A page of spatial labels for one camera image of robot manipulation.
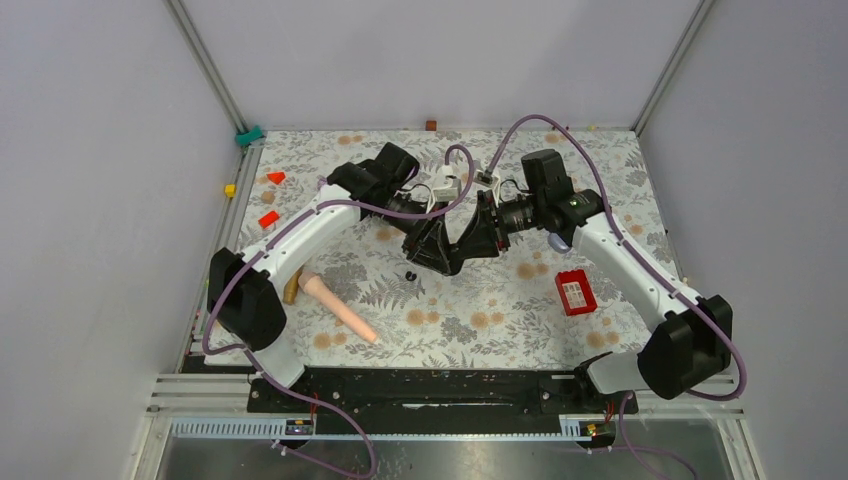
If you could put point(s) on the red toy block box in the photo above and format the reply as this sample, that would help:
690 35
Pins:
575 292

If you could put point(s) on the teal block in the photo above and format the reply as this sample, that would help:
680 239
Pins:
246 138

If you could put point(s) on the red flat block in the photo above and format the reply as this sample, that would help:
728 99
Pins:
268 220

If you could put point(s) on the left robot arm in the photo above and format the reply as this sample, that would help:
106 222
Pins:
244 288

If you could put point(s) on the pink microphone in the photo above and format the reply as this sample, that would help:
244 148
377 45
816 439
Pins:
313 285

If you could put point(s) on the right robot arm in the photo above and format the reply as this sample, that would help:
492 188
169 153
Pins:
690 335

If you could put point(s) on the gold microphone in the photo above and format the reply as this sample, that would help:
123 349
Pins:
291 288

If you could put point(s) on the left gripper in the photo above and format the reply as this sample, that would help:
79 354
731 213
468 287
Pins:
427 244

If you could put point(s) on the floral table mat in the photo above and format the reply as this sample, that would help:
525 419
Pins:
496 313

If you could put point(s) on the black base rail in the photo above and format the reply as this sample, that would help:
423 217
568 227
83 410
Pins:
428 401

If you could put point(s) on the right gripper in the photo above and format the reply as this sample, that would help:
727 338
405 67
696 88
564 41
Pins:
480 240

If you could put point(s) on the red triangle block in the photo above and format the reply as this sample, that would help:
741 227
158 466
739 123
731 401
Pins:
276 177

